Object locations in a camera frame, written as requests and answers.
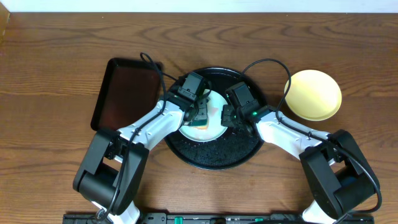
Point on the dark rectangular tray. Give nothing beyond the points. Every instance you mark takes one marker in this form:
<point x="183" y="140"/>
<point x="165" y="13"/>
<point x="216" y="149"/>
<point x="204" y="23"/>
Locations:
<point x="129" y="90"/>

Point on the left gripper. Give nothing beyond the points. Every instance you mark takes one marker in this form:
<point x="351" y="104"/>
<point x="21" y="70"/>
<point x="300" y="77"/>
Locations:
<point x="201" y="109"/>

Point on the yellow plate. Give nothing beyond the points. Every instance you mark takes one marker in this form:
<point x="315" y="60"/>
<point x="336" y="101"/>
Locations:
<point x="313" y="95"/>

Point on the round black tray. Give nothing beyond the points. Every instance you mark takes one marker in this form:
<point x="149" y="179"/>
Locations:
<point x="234" y="147"/>

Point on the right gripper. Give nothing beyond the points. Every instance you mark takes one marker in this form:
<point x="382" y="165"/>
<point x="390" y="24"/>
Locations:
<point x="226" y="121"/>

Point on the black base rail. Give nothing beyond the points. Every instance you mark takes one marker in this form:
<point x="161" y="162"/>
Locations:
<point x="162" y="218"/>

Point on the green yellow sponge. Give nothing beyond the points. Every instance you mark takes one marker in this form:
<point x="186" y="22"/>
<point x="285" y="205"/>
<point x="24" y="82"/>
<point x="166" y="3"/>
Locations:
<point x="200" y="119"/>

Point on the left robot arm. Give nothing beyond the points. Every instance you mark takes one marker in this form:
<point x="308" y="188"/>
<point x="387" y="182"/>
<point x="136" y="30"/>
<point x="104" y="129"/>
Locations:
<point x="111" y="170"/>

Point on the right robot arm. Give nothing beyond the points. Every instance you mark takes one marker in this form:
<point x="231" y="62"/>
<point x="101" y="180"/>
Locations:
<point x="338" y="174"/>

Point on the mint green plate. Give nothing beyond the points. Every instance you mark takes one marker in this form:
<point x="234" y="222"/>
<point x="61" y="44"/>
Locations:
<point x="213" y="128"/>

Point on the wooden side panel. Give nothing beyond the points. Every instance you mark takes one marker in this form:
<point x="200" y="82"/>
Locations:
<point x="4" y="19"/>

